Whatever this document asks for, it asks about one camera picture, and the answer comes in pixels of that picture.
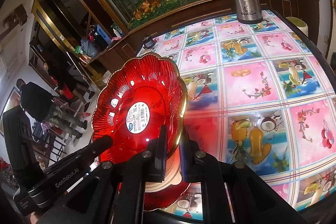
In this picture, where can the wooden chair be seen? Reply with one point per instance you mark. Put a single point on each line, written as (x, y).
(48, 143)

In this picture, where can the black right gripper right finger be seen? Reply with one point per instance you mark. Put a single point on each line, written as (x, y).
(199, 166)

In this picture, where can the red scalloped plate with sticker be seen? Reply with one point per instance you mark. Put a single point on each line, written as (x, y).
(145, 94)

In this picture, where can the colourful fruit tablecloth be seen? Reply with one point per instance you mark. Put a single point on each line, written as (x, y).
(262, 94)

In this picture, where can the beige ribbed bowl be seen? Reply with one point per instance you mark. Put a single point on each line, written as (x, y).
(172, 175)

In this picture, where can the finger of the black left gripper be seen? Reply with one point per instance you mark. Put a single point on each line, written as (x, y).
(99, 143)

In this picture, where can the blue container on shelf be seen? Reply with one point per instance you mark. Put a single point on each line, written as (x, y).
(103, 34)

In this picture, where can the wooden sideboard counter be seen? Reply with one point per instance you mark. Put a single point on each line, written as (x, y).
(127, 47)

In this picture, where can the green stool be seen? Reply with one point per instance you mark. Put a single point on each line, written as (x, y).
(300, 24)

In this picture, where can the small black jar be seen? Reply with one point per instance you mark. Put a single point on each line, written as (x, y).
(148, 42)

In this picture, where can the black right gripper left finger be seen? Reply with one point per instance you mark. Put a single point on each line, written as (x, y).
(146, 166)

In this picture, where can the person in dark clothes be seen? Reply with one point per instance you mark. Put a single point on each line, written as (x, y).
(40, 105)

